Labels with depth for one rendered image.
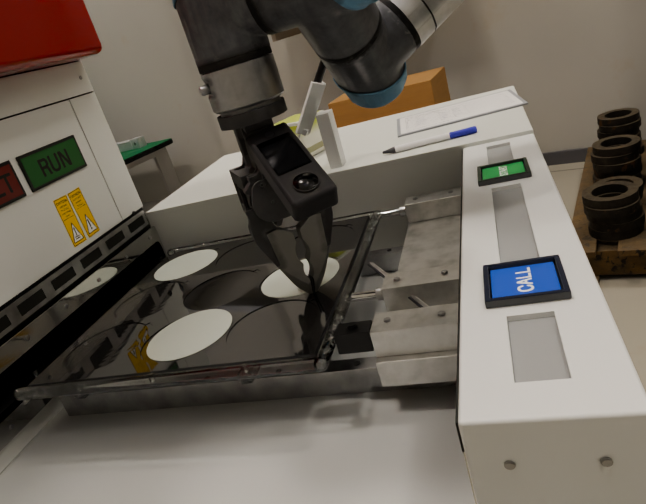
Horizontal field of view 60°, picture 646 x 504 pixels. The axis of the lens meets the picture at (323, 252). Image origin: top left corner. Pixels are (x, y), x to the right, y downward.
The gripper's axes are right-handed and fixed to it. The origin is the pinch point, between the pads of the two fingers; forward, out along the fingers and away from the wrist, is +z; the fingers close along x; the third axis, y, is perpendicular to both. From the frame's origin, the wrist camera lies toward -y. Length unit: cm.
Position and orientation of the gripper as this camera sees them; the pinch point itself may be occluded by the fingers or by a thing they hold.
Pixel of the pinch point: (312, 284)
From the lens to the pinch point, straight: 62.1
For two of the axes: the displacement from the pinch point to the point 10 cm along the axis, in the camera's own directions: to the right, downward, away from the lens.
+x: -9.0, 3.8, -2.4
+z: 2.7, 8.9, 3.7
